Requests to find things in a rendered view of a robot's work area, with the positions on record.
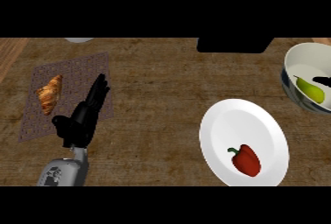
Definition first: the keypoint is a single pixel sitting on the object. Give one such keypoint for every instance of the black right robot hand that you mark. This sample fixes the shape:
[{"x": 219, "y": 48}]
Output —
[{"x": 324, "y": 81}]

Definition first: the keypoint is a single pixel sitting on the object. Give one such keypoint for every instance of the white bowl with dark pattern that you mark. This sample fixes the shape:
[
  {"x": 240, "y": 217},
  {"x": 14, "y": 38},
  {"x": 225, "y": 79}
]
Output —
[{"x": 307, "y": 58}]

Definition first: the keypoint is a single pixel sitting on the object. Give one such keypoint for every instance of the golden croissant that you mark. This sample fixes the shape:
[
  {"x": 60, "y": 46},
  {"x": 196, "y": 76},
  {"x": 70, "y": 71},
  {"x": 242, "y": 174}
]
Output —
[{"x": 49, "y": 94}]

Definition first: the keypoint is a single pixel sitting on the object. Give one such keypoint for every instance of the pale grey round object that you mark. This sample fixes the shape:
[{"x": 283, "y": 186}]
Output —
[{"x": 79, "y": 39}]

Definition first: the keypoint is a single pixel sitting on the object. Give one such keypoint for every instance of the red bell pepper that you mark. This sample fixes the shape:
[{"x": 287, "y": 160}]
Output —
[{"x": 246, "y": 162}]

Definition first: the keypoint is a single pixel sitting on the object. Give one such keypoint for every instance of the brown woven placemat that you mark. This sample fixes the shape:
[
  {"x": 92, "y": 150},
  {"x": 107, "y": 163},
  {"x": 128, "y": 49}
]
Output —
[{"x": 73, "y": 73}]

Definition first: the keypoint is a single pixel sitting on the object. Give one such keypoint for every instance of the black appliance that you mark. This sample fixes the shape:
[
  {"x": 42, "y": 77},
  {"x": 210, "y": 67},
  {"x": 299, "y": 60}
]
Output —
[{"x": 233, "y": 45}]

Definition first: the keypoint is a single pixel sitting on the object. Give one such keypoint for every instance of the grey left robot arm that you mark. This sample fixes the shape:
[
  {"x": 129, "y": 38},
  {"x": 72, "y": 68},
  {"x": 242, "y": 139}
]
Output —
[{"x": 64, "y": 172}]

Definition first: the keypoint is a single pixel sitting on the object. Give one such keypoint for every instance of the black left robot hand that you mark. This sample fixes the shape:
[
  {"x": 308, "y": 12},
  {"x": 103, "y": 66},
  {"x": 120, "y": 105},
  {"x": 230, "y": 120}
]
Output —
[{"x": 85, "y": 116}]

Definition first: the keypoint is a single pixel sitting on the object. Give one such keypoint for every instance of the white oval plate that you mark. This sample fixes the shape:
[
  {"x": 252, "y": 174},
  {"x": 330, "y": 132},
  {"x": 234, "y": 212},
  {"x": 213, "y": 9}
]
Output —
[{"x": 242, "y": 125}]

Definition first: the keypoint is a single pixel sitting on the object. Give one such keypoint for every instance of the green pear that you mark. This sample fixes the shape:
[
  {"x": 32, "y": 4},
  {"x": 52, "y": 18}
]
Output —
[{"x": 312, "y": 90}]

